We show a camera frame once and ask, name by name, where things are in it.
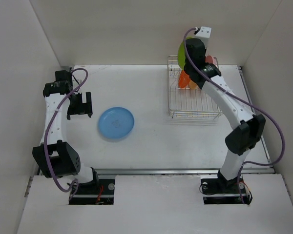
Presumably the green plate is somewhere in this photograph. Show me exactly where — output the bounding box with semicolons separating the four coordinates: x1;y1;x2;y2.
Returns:
177;42;186;70

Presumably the blue plate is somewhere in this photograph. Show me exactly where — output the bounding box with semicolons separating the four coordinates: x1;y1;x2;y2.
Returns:
98;107;135;141

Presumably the orange plate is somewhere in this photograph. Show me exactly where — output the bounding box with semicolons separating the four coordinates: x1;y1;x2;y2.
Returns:
178;70;191;88

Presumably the beige plate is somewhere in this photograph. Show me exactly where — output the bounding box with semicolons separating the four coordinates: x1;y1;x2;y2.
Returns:
188;80;198;90

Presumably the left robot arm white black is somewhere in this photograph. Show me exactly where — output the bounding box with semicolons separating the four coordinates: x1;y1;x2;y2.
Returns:
43;80;100;194

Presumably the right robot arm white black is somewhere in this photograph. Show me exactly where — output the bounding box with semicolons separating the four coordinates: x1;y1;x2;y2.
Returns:
184;38;266;192

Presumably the pink plate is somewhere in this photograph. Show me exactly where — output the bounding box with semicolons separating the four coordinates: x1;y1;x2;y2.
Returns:
205;55;217;66

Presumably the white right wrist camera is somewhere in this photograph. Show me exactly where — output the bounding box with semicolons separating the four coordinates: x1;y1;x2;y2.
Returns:
194;26;211;48

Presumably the wire dish rack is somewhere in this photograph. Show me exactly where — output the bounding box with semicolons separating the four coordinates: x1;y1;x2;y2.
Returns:
167;55;222;121

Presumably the aluminium rail front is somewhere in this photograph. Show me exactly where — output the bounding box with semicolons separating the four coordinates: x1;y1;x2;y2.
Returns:
96;168;275;175

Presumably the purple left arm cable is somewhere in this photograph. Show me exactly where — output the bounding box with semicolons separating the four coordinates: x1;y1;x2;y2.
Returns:
43;68;89;198

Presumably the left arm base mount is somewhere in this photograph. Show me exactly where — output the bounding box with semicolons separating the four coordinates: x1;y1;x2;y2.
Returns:
69;177;115;205

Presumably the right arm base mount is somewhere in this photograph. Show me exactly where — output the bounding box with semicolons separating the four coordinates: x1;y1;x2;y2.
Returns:
199;178;253;205

